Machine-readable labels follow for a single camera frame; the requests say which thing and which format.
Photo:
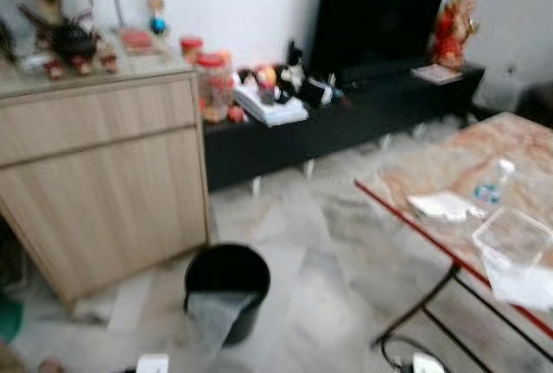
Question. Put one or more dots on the black rubbish bucket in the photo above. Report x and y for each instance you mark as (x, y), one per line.
(229, 269)

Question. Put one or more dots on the clear plastic water bottle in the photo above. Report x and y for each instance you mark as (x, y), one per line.
(490, 192)

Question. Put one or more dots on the marble table with red rim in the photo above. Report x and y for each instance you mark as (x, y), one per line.
(484, 148)

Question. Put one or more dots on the clear plastic container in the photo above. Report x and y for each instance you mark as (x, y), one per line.
(514, 235)

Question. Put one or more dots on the white lace covered side table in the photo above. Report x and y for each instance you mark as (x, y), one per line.
(499, 92)

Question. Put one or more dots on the small white cardboard box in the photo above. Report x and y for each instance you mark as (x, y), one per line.
(441, 206)

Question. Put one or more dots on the white plastic bag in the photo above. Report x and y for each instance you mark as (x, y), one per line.
(523, 291)

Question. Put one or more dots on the white red magazine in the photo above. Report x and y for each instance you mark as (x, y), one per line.
(436, 74)

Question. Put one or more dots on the red gold deity statue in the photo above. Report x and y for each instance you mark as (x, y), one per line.
(454, 36)

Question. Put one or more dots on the black television console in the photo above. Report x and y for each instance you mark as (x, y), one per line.
(346, 123)

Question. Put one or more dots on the black television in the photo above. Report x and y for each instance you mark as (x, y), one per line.
(380, 19)

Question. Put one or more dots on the small black white gadget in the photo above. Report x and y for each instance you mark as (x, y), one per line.
(315, 90)

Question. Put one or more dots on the black white cat figurine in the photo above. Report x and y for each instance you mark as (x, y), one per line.
(294, 66)

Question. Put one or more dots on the flat white box stack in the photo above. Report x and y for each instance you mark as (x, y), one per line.
(272, 110)

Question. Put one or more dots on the small colourful figurine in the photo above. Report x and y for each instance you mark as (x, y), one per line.
(266, 79)

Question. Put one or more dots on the large red lidded jar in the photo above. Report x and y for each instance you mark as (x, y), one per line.
(214, 88)

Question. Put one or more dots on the small red lidded jar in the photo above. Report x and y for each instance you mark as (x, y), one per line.
(191, 47)

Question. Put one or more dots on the trophy with blue ball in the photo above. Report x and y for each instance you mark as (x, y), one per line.
(158, 23)

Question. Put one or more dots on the small red tray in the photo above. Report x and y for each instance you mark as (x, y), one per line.
(136, 41)

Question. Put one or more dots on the light wood sideboard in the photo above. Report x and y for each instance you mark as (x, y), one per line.
(104, 174)

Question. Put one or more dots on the dark bowl shaped ornament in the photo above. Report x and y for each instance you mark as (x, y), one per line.
(73, 41)

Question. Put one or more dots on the green plastic object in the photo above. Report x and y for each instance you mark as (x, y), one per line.
(9, 321)

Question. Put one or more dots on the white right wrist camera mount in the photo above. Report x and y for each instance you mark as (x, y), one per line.
(428, 364)

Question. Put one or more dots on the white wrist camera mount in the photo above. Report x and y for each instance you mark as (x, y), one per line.
(153, 364)
(428, 364)

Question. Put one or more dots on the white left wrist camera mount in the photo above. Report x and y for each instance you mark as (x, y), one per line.
(153, 364)

